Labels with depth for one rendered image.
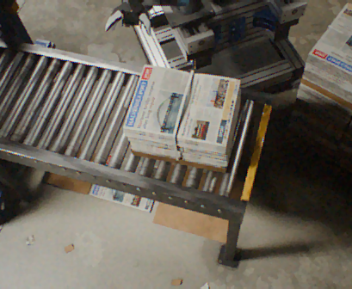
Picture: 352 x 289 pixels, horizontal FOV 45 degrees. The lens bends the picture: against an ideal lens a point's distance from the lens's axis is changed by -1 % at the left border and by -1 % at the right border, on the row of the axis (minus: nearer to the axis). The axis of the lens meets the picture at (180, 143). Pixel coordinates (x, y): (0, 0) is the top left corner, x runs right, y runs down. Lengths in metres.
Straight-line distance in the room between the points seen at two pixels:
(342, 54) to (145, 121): 0.95
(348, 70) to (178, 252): 1.26
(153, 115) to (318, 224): 1.30
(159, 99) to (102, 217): 1.12
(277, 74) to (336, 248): 1.04
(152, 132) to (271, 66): 1.33
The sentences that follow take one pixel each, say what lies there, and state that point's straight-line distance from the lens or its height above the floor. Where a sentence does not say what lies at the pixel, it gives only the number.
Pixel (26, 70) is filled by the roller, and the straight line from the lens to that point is 2.13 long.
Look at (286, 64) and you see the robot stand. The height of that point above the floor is 0.23.
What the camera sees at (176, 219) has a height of 0.00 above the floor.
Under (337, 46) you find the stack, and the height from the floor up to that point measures 0.83.
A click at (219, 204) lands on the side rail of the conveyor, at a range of 1.64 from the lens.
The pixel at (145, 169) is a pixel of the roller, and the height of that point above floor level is 0.80.
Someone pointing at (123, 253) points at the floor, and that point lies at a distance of 2.45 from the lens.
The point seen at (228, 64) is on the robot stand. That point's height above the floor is 0.21.
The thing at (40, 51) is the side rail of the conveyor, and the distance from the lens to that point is 2.17.
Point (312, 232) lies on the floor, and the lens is 2.50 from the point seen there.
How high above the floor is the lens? 2.34
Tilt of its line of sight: 62 degrees down
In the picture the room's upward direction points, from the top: 8 degrees counter-clockwise
